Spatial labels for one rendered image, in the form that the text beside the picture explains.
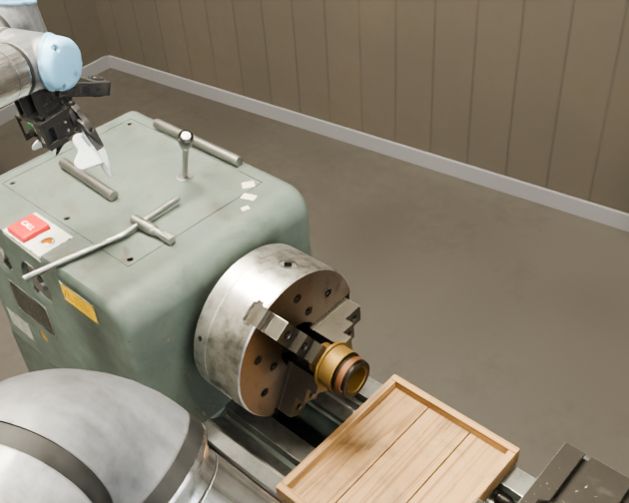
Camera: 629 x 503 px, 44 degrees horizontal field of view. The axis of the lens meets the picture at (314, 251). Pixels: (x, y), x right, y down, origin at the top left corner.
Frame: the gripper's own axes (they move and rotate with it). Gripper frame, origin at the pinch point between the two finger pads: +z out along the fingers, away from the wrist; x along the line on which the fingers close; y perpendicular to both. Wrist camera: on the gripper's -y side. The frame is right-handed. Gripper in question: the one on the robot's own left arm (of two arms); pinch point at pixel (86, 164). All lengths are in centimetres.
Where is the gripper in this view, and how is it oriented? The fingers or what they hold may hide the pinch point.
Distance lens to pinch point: 147.8
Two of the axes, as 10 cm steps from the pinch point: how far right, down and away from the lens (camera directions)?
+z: 1.2, 7.3, 6.7
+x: 8.0, 3.3, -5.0
